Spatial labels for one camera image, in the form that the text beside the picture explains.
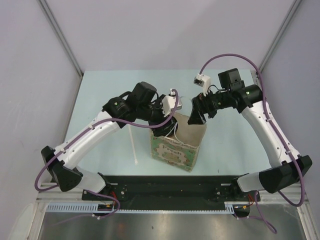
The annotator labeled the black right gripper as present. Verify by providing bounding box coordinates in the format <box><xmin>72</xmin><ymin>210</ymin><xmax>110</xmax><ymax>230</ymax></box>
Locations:
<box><xmin>187</xmin><ymin>87</ymin><xmax>231</xmax><ymax>125</ymax></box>

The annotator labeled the green illustrated paper bag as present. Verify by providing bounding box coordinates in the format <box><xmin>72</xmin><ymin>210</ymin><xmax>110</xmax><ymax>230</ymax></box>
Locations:
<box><xmin>149</xmin><ymin>112</ymin><xmax>207</xmax><ymax>172</ymax></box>

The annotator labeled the white paper-wrapped straw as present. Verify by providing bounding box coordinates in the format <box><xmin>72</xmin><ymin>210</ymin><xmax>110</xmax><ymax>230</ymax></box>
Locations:
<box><xmin>128</xmin><ymin>125</ymin><xmax>138</xmax><ymax>165</ymax></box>

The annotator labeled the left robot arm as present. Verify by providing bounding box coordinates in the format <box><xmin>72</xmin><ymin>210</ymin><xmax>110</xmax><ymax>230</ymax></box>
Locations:
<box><xmin>41</xmin><ymin>81</ymin><xmax>182</xmax><ymax>200</ymax></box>

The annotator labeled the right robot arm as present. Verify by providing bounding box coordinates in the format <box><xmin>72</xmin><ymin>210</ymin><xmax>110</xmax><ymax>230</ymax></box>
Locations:
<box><xmin>187</xmin><ymin>68</ymin><xmax>313</xmax><ymax>201</ymax></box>

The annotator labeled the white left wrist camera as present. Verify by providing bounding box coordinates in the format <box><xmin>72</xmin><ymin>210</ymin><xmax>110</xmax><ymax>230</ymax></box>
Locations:
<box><xmin>161</xmin><ymin>88</ymin><xmax>183</xmax><ymax>117</ymax></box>

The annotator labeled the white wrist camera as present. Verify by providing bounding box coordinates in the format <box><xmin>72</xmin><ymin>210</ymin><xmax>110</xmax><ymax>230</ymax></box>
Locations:
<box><xmin>161</xmin><ymin>88</ymin><xmax>183</xmax><ymax>117</ymax></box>
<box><xmin>193</xmin><ymin>73</ymin><xmax>211</xmax><ymax>96</ymax></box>

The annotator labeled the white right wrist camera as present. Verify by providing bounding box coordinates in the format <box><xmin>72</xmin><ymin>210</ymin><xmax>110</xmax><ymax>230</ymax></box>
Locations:
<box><xmin>193</xmin><ymin>73</ymin><xmax>211</xmax><ymax>96</ymax></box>

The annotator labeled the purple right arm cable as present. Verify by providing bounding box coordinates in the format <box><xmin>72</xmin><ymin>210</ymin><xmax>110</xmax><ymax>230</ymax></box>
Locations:
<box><xmin>199</xmin><ymin>52</ymin><xmax>307</xmax><ymax>235</ymax></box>

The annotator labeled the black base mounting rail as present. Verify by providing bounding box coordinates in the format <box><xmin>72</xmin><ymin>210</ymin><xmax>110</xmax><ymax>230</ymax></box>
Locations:
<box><xmin>81</xmin><ymin>175</ymin><xmax>255</xmax><ymax>210</ymax></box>

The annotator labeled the white slotted cable duct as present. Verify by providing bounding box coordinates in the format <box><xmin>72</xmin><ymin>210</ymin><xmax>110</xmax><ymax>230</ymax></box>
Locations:
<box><xmin>45</xmin><ymin>202</ymin><xmax>251</xmax><ymax>214</ymax></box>

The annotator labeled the aluminium frame post right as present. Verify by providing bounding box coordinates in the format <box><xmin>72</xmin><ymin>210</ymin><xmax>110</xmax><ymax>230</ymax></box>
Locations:
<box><xmin>259</xmin><ymin>0</ymin><xmax>304</xmax><ymax>73</ymax></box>

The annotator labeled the aluminium frame post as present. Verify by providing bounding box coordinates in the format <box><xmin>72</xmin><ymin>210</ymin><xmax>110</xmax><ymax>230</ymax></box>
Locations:
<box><xmin>36</xmin><ymin>0</ymin><xmax>84</xmax><ymax>79</ymax></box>
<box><xmin>259</xmin><ymin>0</ymin><xmax>304</xmax><ymax>73</ymax></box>

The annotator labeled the aluminium frame post left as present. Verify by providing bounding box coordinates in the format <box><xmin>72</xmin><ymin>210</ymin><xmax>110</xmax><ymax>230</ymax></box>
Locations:
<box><xmin>36</xmin><ymin>0</ymin><xmax>84</xmax><ymax>79</ymax></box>

